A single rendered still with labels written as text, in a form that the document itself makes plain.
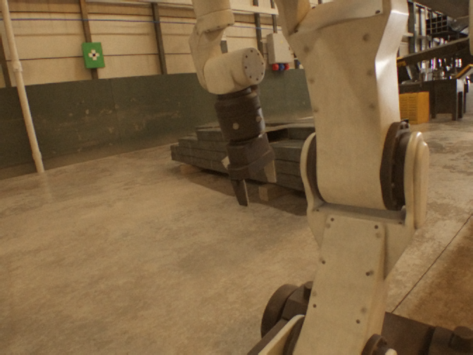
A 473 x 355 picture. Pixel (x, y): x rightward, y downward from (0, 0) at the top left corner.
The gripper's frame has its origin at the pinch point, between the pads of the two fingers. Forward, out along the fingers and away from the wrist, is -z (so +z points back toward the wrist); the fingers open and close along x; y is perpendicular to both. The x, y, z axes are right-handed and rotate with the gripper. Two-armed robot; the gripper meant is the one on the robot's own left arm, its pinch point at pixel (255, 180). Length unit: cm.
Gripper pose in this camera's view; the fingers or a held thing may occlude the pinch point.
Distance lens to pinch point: 65.0
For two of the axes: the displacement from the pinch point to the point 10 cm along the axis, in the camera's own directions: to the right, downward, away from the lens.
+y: -7.4, -0.8, 6.7
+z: -2.5, -8.9, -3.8
